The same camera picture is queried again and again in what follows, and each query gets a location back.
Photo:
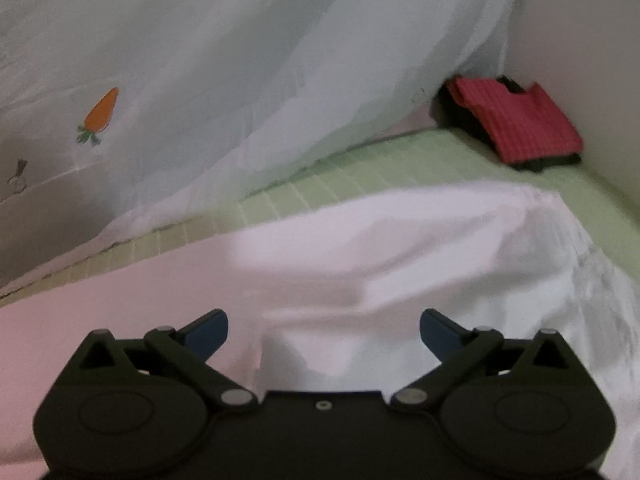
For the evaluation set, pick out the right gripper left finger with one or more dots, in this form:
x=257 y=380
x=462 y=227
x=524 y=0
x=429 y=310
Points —
x=181 y=355

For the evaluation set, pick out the green grid bed sheet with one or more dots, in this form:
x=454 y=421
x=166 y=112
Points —
x=431 y=157

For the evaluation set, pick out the light blue carrot-print quilt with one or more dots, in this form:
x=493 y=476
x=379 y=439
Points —
x=119 y=117

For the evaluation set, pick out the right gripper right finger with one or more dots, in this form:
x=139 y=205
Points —
x=461 y=354

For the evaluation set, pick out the red and black folded garment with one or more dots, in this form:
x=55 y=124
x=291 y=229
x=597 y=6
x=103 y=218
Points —
x=522 y=126

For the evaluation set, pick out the white garment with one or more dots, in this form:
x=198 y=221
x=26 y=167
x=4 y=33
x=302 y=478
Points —
x=331 y=301

